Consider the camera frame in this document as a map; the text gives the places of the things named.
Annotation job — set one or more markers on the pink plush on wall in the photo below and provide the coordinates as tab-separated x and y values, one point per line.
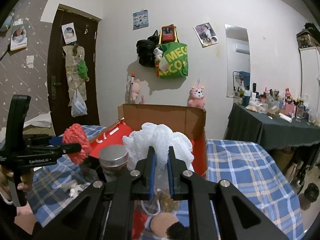
196	97

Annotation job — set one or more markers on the cosmetics clutter on table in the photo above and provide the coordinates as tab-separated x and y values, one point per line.
271	103

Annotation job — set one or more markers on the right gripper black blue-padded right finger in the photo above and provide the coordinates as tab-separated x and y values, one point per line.
217	210

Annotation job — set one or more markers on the dark wooden door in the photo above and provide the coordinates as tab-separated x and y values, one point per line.
63	77

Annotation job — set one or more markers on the black bag on wall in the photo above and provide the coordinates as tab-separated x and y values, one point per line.
145	50

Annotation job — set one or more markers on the calendar photo on wallpaper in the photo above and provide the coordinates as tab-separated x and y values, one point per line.
18	38

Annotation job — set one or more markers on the blue wall poster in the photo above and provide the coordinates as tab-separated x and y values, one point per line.
140	19

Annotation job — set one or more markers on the white mesh bath pouf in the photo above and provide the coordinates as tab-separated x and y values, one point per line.
160	137

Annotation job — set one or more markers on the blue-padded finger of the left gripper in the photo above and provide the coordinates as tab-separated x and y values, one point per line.
56	141

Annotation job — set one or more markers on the red yarn ball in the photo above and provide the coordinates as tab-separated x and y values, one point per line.
138	224

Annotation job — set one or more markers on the wall mirror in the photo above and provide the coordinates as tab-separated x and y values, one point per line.
238	60

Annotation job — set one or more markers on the green tote bag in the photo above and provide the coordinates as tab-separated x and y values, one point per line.
171	59

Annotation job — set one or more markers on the tall silver-lid glass jar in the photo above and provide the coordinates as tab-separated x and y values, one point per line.
113	160

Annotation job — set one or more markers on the photo collage on wall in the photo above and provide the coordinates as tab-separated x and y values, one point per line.
206	34

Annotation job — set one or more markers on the dark green side table cloth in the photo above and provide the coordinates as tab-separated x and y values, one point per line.
276	133

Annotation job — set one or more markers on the blue plaid tablecloth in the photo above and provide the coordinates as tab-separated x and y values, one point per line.
245	164

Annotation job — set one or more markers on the white cabinet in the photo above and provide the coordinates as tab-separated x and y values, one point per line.
310	76

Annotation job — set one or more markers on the red-lined cardboard box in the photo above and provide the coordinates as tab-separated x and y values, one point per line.
187	120

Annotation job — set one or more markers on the black fluffy pompom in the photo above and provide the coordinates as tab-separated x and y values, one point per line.
178	232

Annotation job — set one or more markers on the photo on door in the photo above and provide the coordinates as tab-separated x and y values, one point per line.
69	34

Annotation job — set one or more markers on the green plush on door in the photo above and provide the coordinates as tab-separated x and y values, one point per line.
82	70

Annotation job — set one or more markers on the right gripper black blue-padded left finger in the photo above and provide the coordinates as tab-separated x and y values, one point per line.
104	210

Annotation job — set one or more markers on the red box in tote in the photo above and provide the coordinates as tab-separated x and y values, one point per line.
168	34

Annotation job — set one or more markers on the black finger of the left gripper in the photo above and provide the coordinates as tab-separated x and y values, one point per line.
66	148

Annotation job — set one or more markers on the plastic bag on door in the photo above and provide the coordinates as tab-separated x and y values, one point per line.
78	106

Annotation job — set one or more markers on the person's hand holding gripper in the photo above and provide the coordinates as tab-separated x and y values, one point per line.
24	185

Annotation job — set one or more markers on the round tan powder puff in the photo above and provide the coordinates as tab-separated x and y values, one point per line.
161	222

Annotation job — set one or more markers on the pale pink plush toy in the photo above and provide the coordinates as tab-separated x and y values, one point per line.
133	89

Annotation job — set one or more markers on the white plush toy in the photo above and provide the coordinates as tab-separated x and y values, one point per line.
72	188

